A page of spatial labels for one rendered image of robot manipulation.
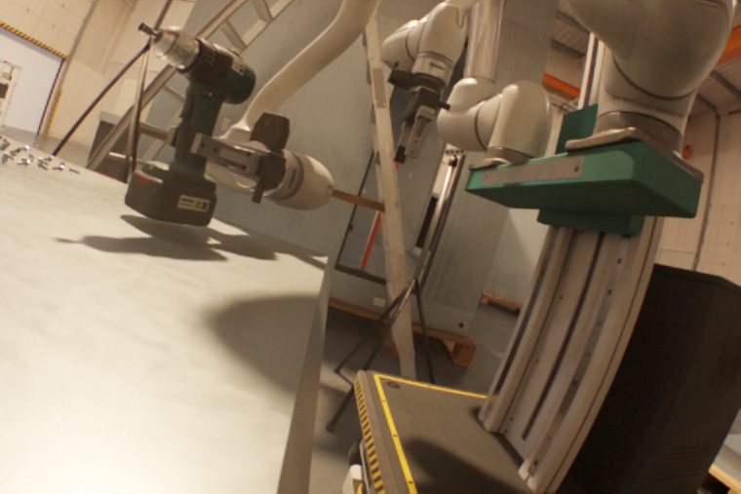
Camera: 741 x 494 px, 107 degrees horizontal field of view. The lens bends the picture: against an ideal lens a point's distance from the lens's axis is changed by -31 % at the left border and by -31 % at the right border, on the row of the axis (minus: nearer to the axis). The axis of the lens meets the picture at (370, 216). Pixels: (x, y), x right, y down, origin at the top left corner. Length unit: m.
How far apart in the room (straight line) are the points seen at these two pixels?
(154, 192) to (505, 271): 6.18
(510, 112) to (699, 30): 0.66
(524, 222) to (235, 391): 6.37
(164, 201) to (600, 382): 0.77
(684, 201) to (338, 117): 2.22
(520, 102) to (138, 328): 0.97
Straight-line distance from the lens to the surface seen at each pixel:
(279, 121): 0.64
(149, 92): 2.15
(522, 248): 6.48
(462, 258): 2.58
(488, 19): 1.29
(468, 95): 1.18
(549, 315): 1.00
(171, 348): 0.22
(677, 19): 0.47
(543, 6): 3.23
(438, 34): 0.92
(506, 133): 1.02
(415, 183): 6.02
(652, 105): 0.63
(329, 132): 2.54
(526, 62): 2.93
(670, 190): 0.60
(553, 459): 0.85
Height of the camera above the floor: 0.75
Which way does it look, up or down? level
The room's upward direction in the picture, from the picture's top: 18 degrees clockwise
